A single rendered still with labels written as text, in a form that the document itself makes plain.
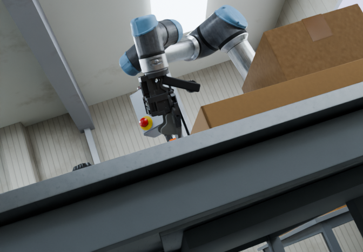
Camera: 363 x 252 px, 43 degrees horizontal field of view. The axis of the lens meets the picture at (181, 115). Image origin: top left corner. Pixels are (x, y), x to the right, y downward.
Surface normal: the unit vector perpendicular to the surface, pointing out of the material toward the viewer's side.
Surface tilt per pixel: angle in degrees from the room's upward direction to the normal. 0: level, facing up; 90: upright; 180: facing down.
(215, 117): 90
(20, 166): 90
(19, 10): 180
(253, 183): 90
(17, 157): 90
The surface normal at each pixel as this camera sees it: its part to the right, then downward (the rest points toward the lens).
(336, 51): 0.04, -0.36
